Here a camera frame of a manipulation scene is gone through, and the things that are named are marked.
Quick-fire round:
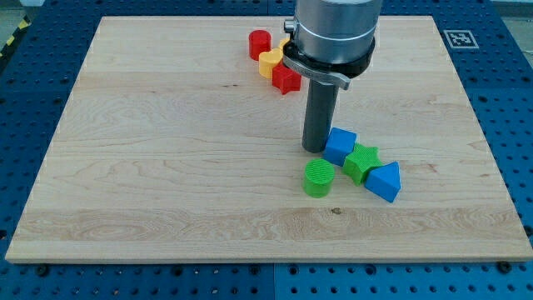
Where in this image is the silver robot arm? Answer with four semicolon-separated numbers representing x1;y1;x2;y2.
283;0;382;90

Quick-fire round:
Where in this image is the green cylinder block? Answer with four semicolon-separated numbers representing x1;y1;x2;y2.
302;158;335;198

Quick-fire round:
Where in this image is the red star block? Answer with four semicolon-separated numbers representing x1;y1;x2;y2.
271;63;301;95

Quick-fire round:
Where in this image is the blue cube block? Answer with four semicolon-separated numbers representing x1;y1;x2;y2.
323;127;357;167

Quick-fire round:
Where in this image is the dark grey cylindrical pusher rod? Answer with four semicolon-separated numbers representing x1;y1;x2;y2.
302;80;338;153

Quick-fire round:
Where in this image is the yellow heart block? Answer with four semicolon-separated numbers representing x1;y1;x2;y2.
258;37;290;79

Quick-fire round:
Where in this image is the light wooden board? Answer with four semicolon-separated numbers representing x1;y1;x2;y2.
6;16;532;263

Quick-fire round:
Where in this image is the green star block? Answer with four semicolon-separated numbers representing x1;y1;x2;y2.
342;143;382;186

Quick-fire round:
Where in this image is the red cylinder block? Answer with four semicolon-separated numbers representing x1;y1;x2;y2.
248;30;271;61

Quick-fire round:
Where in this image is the blue triangular prism block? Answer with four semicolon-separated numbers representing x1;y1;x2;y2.
365;162;401;203

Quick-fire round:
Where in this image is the white fiducial marker tag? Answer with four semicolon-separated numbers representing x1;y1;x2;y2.
444;30;479;49

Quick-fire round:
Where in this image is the black bolt front left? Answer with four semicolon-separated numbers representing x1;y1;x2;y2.
35;264;49;278

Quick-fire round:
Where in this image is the black bolt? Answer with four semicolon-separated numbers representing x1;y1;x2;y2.
35;264;49;278
496;261;512;274

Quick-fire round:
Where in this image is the black bolt front right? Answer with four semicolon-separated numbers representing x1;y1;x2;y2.
496;261;512;274

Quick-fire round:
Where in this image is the yellow black hazard tape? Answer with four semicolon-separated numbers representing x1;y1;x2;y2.
1;15;32;60

